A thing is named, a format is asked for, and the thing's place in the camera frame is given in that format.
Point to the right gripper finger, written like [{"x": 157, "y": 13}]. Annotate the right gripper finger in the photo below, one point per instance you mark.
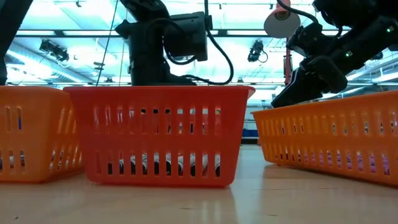
[{"x": 298, "y": 90}]

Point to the orange plastic basket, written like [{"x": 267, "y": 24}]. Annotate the orange plastic basket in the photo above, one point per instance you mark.
[
  {"x": 326, "y": 143},
  {"x": 37, "y": 140}
]

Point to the red plastic basket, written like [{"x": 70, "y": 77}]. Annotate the red plastic basket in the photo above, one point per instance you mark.
[{"x": 155, "y": 143}]

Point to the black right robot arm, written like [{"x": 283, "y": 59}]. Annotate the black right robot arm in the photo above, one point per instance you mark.
[{"x": 367, "y": 40}]

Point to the blue bin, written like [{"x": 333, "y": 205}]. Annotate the blue bin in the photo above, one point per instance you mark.
[{"x": 249, "y": 133}]

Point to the red desk lamp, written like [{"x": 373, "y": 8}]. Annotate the red desk lamp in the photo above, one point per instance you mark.
[{"x": 281, "y": 26}]

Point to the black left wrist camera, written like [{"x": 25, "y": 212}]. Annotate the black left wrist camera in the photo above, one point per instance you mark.
[{"x": 186, "y": 37}]

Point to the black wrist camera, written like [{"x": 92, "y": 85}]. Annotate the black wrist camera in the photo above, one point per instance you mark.
[
  {"x": 306, "y": 40},
  {"x": 186, "y": 37}
]

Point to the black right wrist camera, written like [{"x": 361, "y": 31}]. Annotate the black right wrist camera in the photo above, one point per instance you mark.
[{"x": 306, "y": 40}]

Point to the black ceiling camera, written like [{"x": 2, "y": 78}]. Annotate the black ceiling camera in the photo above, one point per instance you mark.
[
  {"x": 54, "y": 50},
  {"x": 256, "y": 49}
]

